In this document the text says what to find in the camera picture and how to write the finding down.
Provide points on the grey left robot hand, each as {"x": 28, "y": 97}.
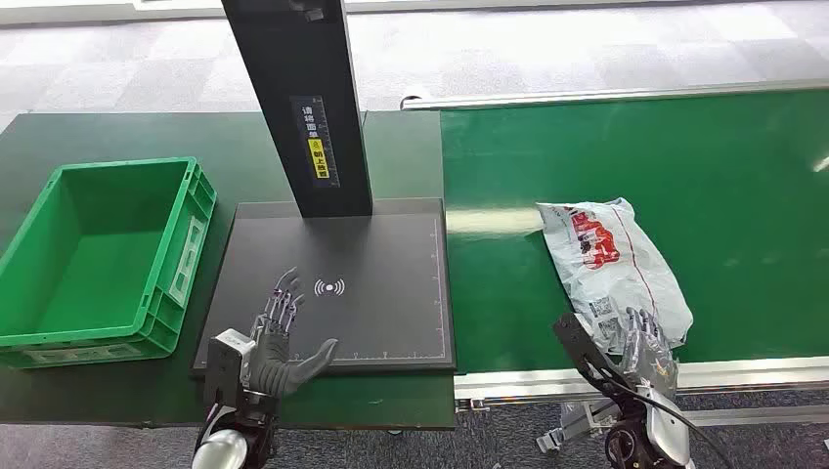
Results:
{"x": 272, "y": 362}

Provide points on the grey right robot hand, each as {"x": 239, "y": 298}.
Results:
{"x": 651, "y": 356}

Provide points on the grey package with red print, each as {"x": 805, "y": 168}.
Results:
{"x": 615, "y": 272}

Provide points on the green conveyor belt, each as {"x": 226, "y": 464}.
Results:
{"x": 712, "y": 194}

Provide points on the green plastic crate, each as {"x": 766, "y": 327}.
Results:
{"x": 97, "y": 272}

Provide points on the dark green table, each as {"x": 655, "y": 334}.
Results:
{"x": 246, "y": 149}

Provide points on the label sticker with yellow patch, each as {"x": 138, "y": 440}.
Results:
{"x": 316, "y": 142}

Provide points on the black scale column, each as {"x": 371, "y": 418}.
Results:
{"x": 291, "y": 65}

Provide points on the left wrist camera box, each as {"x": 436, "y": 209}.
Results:
{"x": 226, "y": 359}

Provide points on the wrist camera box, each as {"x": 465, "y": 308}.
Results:
{"x": 580, "y": 343}
{"x": 226, "y": 359}

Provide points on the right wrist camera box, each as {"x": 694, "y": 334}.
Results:
{"x": 580, "y": 343}

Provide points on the aluminium conveyor rail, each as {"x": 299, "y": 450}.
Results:
{"x": 583, "y": 96}
{"x": 745, "y": 375}

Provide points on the metal conveyor support bracket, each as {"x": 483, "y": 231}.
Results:
{"x": 573, "y": 427}

